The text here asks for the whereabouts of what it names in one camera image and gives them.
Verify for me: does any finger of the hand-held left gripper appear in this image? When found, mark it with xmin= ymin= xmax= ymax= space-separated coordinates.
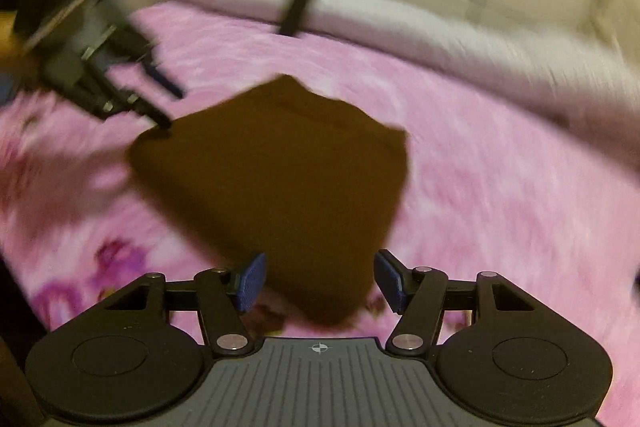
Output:
xmin=127 ymin=52 xmax=186 ymax=100
xmin=97 ymin=87 xmax=173 ymax=128

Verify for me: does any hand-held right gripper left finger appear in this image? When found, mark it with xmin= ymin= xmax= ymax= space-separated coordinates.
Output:
xmin=100 ymin=252 xmax=267 ymax=355

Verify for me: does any pink floral bed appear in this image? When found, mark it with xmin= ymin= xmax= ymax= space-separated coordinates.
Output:
xmin=0 ymin=2 xmax=640 ymax=427

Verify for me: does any black phone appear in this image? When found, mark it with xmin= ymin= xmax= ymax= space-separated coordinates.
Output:
xmin=277 ymin=0 xmax=317 ymax=38

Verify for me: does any white rolled quilt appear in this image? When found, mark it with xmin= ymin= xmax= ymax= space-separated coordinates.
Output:
xmin=157 ymin=0 xmax=640 ymax=168

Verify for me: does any brown garment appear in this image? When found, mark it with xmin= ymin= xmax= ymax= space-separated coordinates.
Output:
xmin=127 ymin=74 xmax=412 ymax=328

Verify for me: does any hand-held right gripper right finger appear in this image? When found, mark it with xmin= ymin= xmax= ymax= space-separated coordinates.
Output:
xmin=374 ymin=249 xmax=538 ymax=355

